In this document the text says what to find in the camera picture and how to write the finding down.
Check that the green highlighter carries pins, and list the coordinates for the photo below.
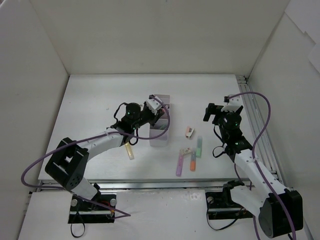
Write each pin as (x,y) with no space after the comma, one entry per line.
(199,146)

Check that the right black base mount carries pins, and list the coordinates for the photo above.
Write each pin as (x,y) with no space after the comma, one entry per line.
(219,209)

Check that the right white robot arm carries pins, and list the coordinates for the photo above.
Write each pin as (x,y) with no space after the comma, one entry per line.
(278,210)

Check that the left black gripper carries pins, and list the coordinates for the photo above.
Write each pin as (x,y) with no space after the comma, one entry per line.
(152,115)

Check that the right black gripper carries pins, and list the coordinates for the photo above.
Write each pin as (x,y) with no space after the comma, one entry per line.
(215,110)

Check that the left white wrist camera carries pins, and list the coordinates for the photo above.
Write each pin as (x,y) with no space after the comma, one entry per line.
(154,103)

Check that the orange highlighter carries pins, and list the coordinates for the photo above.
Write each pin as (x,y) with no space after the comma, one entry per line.
(193,159)

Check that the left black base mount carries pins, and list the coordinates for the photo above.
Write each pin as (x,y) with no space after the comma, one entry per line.
(83,212)

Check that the white compartment organizer box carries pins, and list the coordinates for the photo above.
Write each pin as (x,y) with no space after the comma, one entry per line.
(160,126)

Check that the front aluminium rail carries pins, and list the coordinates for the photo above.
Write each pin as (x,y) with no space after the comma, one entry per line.
(178,183)

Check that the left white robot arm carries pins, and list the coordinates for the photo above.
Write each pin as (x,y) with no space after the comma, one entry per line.
(68,164)

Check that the small white eraser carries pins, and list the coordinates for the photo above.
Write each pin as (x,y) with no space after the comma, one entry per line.
(186,151)

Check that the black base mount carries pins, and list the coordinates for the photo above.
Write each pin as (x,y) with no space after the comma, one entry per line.
(219,209)
(83,212)

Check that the purple highlighter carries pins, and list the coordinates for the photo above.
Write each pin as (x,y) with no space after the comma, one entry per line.
(179,167)

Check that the yellow highlighter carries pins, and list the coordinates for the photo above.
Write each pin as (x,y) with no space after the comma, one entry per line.
(129,151)

